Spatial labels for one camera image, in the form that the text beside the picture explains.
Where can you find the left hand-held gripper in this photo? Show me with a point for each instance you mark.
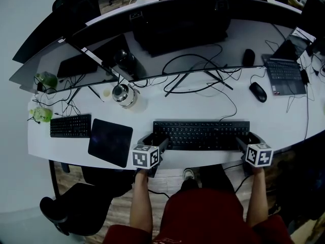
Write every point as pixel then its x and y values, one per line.
pixel 142 159

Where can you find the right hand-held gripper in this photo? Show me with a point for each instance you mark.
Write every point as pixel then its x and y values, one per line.
pixel 259 155

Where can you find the large black keyboard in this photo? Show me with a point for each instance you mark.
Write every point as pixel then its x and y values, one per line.
pixel 200 135

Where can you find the person's left forearm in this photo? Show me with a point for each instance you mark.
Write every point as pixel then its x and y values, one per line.
pixel 141 202

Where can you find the person's right forearm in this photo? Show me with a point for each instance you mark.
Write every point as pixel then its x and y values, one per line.
pixel 257 199

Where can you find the small black keyboard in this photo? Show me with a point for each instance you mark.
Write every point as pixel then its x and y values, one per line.
pixel 70 126

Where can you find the black mouse pad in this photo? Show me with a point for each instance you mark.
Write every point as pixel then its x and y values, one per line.
pixel 110 142

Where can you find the person's shoe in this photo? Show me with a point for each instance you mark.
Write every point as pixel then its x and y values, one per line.
pixel 188 174

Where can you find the black computer mouse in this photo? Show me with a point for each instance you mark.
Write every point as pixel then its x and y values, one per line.
pixel 258 92

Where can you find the silver metal tumbler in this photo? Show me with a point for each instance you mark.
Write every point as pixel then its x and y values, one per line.
pixel 123 95

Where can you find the black curved monitor stand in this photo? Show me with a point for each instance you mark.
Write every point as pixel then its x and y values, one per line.
pixel 177 81

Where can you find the small round white lid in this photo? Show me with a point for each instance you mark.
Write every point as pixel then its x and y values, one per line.
pixel 106 93

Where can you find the grey laptop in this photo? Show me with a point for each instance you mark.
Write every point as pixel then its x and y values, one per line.
pixel 287 75

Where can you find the black laptop power adapter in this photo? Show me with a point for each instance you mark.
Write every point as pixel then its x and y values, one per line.
pixel 305 76

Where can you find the wide curved monitor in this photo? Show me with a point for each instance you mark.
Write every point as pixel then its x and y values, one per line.
pixel 190 57

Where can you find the person's red shorts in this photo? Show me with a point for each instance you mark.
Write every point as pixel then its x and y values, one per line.
pixel 203 220

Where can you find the black flat monitor stand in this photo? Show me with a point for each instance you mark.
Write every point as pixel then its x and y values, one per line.
pixel 73 95

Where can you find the green plush toy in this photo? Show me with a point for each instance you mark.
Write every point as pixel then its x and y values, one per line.
pixel 41 114

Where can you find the flat grey-framed monitor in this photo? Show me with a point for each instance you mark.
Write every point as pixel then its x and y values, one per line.
pixel 38 68

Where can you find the black monitor back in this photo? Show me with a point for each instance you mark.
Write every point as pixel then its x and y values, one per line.
pixel 40 39

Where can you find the black mesh-backed office chair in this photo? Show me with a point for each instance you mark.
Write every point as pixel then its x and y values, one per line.
pixel 76 6

